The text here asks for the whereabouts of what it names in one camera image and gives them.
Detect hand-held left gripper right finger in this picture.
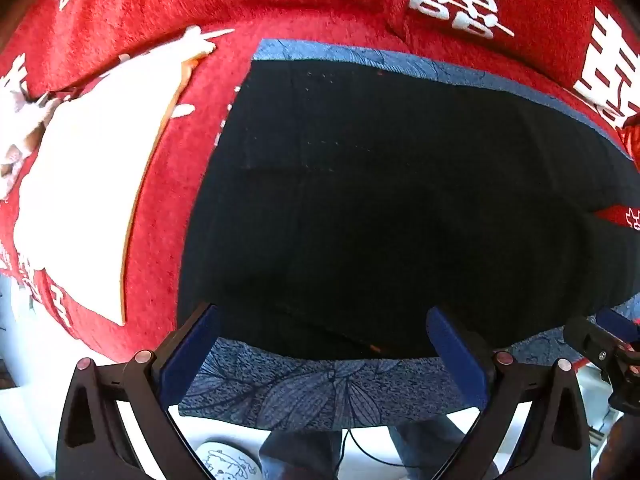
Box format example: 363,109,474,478
426,306,593,480

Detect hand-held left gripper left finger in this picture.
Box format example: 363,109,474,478
55,302,223,480

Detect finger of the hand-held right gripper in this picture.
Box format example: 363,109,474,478
564,316,630,362
595,306,640,342

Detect black pants with blue trim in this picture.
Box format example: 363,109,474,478
176,37,640,433

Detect person's right forearm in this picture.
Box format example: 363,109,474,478
592,410,640,480

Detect person's right leg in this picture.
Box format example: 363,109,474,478
387,410,501,480

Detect person's leg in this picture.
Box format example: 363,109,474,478
259,427,347,480
387,410,501,480

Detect white slipper with drawing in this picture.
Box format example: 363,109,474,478
192,440,263,480

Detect person's left leg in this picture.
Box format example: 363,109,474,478
259,427,347,480

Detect white cloth with orange edge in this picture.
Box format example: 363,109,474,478
10,27,236,326

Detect red printed blanket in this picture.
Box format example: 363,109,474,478
0,0,640,366

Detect red pillow with white print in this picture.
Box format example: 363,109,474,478
385,0,640,131

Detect black cable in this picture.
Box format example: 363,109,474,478
339,427,423,470

